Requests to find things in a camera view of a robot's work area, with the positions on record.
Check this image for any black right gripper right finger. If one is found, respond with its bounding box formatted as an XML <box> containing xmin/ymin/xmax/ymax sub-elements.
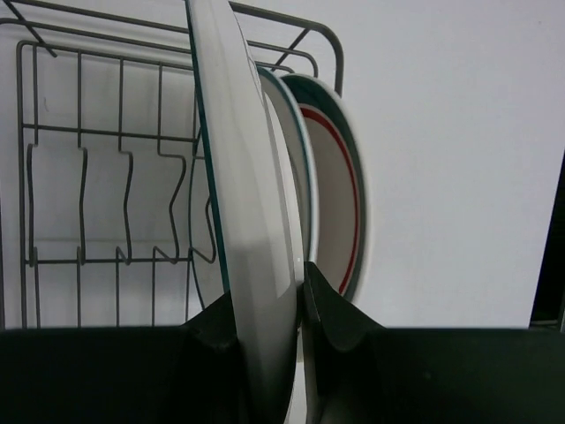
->
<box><xmin>302</xmin><ymin>263</ymin><xmax>564</xmax><ymax>423</ymax></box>

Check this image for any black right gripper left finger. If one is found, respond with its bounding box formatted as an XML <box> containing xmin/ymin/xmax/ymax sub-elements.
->
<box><xmin>1</xmin><ymin>295</ymin><xmax>247</xmax><ymax>423</ymax></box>

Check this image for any green red rimmed plate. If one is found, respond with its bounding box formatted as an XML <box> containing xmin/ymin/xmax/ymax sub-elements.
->
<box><xmin>185</xmin><ymin>1</ymin><xmax>304</xmax><ymax>423</ymax></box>
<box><xmin>282</xmin><ymin>73</ymin><xmax>370</xmax><ymax>301</ymax></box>

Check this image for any white plate with flower motif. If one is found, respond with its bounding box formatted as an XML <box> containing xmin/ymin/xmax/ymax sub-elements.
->
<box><xmin>258</xmin><ymin>67</ymin><xmax>320</xmax><ymax>262</ymax></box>

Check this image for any metal wire dish rack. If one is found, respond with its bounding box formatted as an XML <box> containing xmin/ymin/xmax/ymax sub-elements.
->
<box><xmin>0</xmin><ymin>0</ymin><xmax>345</xmax><ymax>330</ymax></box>

